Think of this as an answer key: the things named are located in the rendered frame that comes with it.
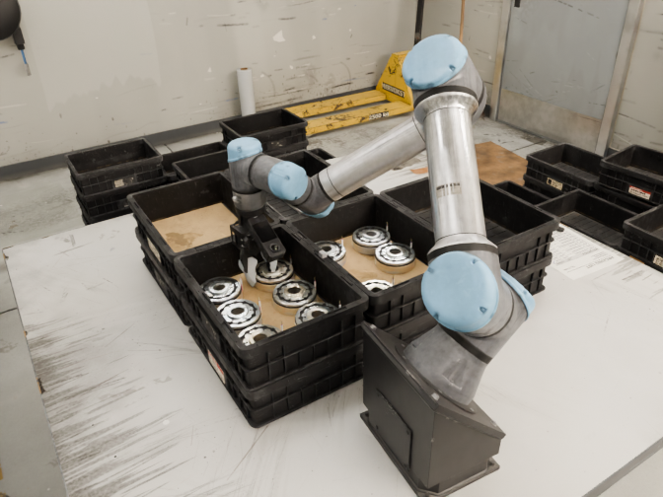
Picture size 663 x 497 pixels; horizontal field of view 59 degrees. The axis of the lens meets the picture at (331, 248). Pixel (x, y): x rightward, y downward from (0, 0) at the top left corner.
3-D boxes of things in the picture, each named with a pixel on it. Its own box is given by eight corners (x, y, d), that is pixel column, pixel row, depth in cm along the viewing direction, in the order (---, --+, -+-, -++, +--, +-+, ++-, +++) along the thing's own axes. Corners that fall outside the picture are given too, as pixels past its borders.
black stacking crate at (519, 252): (554, 258, 155) (562, 221, 149) (472, 296, 142) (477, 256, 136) (453, 202, 184) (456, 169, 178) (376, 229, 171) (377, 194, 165)
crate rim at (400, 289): (476, 263, 137) (477, 254, 135) (372, 308, 123) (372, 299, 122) (376, 199, 166) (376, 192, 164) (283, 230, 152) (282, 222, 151)
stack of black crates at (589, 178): (616, 228, 297) (632, 167, 279) (577, 246, 284) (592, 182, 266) (552, 198, 326) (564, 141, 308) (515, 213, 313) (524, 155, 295)
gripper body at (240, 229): (257, 236, 146) (253, 192, 139) (276, 248, 140) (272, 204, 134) (231, 246, 142) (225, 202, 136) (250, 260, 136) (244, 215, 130)
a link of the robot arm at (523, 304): (501, 362, 109) (548, 306, 107) (480, 354, 98) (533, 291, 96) (454, 321, 116) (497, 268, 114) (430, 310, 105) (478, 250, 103)
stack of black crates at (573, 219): (639, 293, 250) (661, 224, 232) (594, 318, 237) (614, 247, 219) (563, 251, 280) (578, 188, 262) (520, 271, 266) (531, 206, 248)
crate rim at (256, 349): (372, 308, 123) (372, 299, 122) (243, 362, 110) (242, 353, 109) (283, 230, 152) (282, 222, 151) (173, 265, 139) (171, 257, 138)
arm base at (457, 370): (478, 410, 109) (512, 371, 108) (445, 400, 98) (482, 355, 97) (425, 359, 119) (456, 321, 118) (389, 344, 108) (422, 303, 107)
